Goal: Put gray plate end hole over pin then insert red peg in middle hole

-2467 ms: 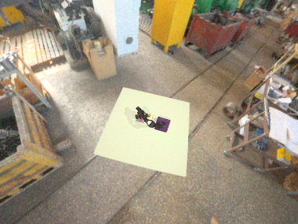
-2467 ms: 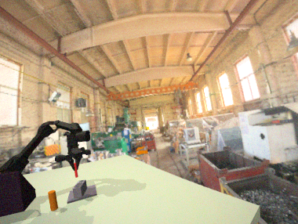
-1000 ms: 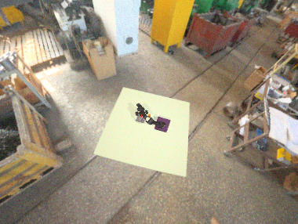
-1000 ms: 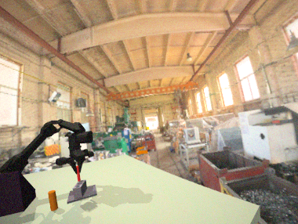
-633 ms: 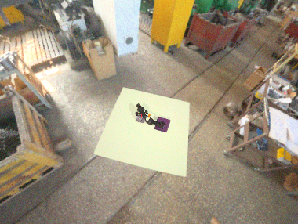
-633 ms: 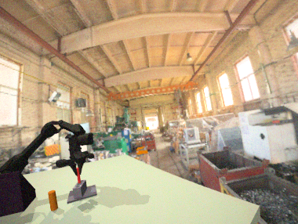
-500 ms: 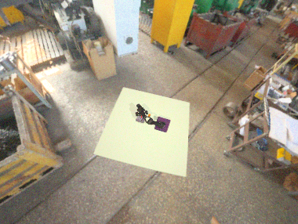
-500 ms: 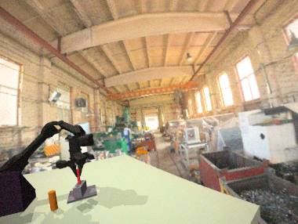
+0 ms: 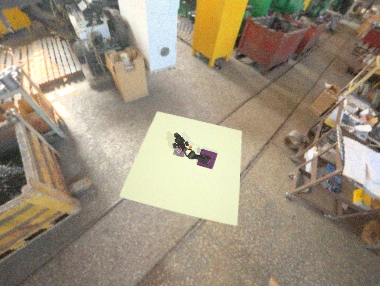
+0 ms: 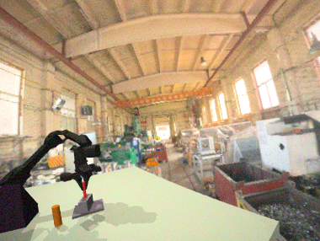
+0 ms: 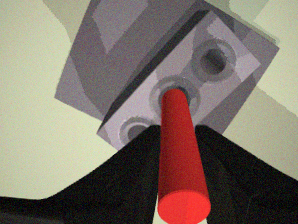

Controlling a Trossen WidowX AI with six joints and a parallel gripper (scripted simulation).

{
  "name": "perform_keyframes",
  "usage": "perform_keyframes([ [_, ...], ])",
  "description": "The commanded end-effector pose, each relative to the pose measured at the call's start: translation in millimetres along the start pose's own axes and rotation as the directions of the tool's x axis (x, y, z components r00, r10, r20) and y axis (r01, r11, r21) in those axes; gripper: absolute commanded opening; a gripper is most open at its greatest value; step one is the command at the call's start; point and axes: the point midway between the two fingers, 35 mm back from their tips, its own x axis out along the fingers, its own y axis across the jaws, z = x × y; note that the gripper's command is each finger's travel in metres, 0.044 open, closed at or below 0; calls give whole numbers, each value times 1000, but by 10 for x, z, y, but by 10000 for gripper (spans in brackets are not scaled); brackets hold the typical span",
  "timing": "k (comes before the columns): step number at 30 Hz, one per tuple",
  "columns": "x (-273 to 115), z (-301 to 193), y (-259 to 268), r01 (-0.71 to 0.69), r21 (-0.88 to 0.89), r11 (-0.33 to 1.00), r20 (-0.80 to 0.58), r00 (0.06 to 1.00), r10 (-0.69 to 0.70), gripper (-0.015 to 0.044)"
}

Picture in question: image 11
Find red peg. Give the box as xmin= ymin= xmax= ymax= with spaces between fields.
xmin=157 ymin=89 xmax=212 ymax=224

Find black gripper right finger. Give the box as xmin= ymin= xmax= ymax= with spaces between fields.
xmin=194 ymin=124 xmax=298 ymax=224

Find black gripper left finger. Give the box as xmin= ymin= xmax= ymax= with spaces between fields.
xmin=0 ymin=124 xmax=161 ymax=224

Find grey plate with round holes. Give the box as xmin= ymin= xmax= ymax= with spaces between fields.
xmin=97 ymin=10 xmax=261 ymax=151

